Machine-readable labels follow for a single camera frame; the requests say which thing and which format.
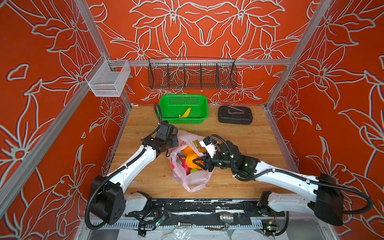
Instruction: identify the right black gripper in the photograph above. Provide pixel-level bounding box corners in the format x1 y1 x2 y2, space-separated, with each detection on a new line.
191 150 238 173

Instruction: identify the pink plastic bag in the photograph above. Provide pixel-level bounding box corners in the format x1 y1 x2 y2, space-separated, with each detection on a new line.
168 131 212 193

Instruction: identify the orange fruit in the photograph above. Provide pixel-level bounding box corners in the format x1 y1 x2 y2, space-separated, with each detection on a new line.
182 147 195 157
185 153 204 171

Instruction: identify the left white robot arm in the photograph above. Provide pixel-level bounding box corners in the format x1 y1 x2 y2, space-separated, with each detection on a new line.
84 104 179 230

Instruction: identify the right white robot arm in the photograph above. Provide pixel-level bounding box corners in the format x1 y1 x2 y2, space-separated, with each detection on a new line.
193 143 373 226

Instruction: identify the green fruit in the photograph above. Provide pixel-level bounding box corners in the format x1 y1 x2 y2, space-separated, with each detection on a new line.
190 169 200 174

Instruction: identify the red dragon fruit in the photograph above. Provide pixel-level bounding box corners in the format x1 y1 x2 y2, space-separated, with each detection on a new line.
177 157 191 175

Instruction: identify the yellow apple fruit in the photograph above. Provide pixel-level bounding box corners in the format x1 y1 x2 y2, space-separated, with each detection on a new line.
193 140 207 153

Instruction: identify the yellow banana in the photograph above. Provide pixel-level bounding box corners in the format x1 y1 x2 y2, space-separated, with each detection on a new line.
179 108 191 119

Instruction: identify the green plastic basket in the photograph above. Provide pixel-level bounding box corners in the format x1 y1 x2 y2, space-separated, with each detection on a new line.
159 95 209 124

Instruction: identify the black plastic tool case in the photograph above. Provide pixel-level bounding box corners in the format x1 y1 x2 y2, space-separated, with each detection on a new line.
218 105 253 125

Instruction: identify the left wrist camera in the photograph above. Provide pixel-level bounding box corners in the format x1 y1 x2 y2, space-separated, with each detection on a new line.
156 121 178 141

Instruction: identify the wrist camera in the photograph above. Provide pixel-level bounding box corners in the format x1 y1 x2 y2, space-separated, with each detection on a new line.
156 121 178 141
200 137 218 159

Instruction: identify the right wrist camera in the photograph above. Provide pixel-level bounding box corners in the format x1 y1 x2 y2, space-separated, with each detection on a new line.
200 137 218 159

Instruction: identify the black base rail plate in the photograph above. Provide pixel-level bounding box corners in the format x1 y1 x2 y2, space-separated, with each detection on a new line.
124 197 286 218

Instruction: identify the black wire wall basket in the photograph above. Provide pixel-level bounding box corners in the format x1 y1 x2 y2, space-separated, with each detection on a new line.
148 57 238 90

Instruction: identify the clear plastic wall bin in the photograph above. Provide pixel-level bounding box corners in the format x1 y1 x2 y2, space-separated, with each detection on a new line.
85 56 131 97

